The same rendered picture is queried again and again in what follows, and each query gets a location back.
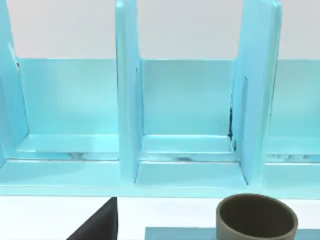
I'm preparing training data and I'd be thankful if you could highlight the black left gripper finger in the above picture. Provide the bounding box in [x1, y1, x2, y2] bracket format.
[66, 196, 119, 240]

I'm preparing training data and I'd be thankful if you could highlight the blue coaster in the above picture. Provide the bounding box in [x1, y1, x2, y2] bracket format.
[144, 226, 320, 240]

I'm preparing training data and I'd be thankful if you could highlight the light blue rack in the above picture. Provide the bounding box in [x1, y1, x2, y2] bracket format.
[0, 0, 320, 199]

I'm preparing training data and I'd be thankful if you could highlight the grey-brown cup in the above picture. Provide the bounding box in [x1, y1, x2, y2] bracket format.
[215, 193, 299, 240]

